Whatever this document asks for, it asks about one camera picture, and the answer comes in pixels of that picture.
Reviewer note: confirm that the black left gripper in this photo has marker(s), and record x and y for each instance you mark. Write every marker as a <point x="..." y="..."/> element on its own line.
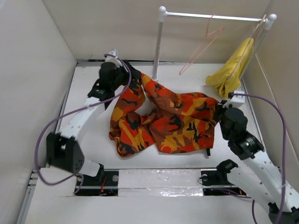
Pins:
<point x="135" y="74"/>

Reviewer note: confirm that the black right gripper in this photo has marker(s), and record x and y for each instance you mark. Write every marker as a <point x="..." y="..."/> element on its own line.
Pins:
<point x="219" y="108"/>

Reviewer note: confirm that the orange camouflage trousers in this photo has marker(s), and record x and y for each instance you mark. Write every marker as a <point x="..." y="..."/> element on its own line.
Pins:
<point x="148" y="113"/>

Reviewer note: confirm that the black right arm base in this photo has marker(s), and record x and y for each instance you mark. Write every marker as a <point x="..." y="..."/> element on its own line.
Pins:
<point x="213" y="185"/>

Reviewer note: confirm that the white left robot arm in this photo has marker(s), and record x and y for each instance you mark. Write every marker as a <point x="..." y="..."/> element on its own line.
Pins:
<point x="63" y="148"/>

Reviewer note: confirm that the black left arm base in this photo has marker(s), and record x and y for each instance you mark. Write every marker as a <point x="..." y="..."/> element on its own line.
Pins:
<point x="108" y="186"/>

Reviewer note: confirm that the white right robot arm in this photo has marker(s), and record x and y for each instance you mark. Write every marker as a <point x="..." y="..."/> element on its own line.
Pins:
<point x="276" y="196"/>

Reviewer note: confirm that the wooden hanger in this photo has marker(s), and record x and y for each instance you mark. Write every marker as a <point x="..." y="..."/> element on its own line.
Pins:
<point x="247" y="49"/>

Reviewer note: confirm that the yellow garment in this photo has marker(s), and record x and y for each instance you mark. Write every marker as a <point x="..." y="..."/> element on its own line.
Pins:
<point x="219" y="80"/>

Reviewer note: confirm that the white clothes rack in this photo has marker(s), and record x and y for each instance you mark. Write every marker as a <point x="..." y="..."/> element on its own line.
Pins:
<point x="258" y="36"/>

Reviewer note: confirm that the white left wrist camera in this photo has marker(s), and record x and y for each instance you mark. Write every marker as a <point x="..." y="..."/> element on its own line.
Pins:
<point x="112" y="56"/>

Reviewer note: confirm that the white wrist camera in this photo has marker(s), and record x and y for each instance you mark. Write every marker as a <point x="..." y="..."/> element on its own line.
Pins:
<point x="236" y="99"/>
<point x="112" y="56"/>

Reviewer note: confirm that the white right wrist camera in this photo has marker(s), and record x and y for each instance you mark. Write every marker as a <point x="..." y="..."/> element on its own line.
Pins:
<point x="236" y="99"/>

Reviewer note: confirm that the pink wire hanger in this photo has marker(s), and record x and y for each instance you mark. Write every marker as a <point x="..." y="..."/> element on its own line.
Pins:
<point x="204" y="44"/>

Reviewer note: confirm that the aluminium frame rail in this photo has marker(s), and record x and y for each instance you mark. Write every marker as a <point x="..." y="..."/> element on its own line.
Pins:
<point x="28" y="197"/>

